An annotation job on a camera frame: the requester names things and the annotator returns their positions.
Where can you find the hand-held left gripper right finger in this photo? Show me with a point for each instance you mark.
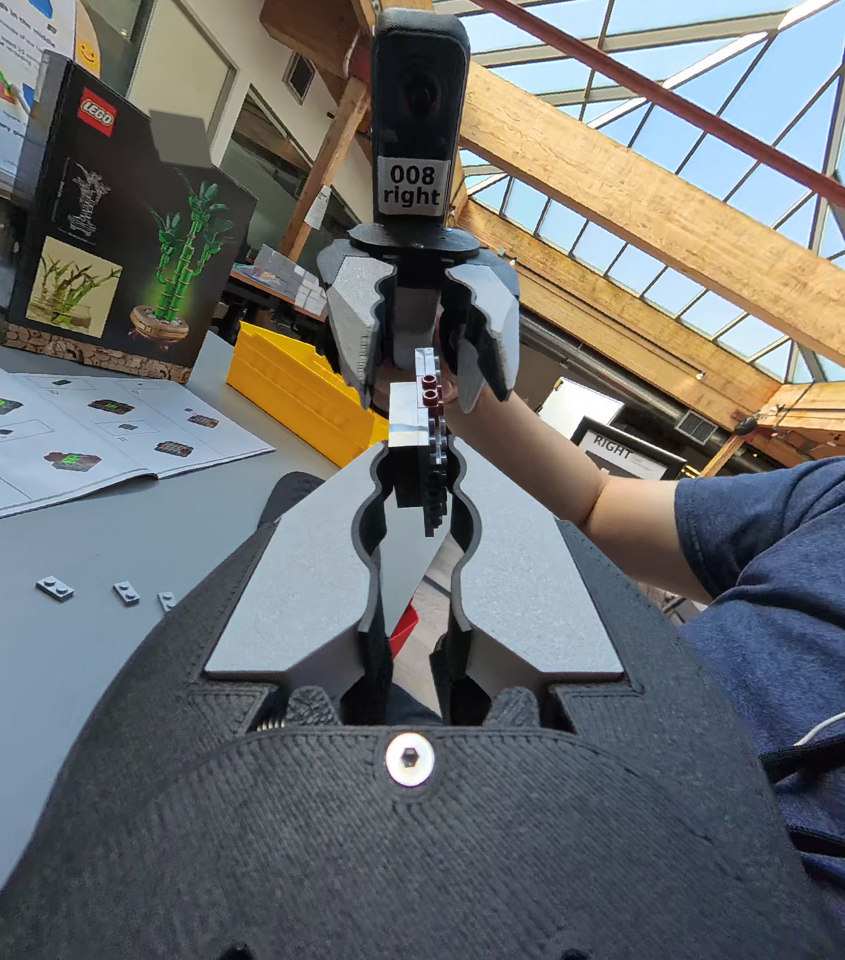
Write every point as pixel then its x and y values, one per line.
pixel 535 600

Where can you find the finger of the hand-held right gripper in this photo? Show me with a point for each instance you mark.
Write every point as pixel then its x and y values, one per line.
pixel 494 315
pixel 351 315

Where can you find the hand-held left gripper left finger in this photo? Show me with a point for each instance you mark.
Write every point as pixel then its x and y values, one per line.
pixel 295 600

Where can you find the grey lego assembly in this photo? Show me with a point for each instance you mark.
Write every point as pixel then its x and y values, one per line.
pixel 407 420

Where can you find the person's right forearm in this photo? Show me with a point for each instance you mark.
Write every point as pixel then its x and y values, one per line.
pixel 542 465

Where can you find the small grey lego plate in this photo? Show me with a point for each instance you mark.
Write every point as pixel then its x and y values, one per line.
pixel 55 589
pixel 126 594
pixel 167 601

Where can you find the black lego set box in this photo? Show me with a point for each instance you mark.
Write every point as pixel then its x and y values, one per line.
pixel 130 262

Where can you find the stack of grey blocks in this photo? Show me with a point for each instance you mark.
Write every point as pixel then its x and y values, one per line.
pixel 291 277

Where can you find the yellow plastic bin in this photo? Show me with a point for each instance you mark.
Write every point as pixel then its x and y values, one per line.
pixel 295 390

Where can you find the white paper notice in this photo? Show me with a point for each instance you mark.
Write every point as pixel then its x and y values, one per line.
pixel 318 208

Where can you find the red plastic object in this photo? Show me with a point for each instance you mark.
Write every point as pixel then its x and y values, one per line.
pixel 404 634

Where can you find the white board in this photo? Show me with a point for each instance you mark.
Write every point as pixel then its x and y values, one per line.
pixel 580 401

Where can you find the black framed tag sign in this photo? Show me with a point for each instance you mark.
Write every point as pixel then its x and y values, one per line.
pixel 617 450

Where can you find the person in blue shirt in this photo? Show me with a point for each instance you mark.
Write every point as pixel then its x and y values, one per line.
pixel 805 600

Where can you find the red ceiling pipe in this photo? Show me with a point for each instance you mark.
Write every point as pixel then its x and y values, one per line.
pixel 692 112

